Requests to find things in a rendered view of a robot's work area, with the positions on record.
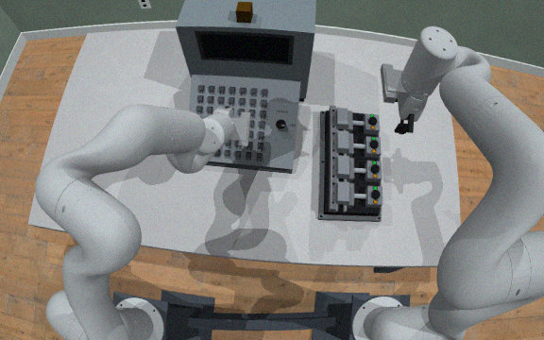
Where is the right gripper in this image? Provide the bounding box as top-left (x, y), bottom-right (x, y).
top-left (395, 93), bottom-right (428, 134)

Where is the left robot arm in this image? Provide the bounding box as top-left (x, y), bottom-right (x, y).
top-left (35, 104), bottom-right (251, 340)

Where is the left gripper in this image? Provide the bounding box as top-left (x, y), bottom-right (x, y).
top-left (214, 106), bottom-right (233, 117)

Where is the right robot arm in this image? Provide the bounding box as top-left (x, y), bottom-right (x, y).
top-left (352, 26), bottom-right (544, 340)

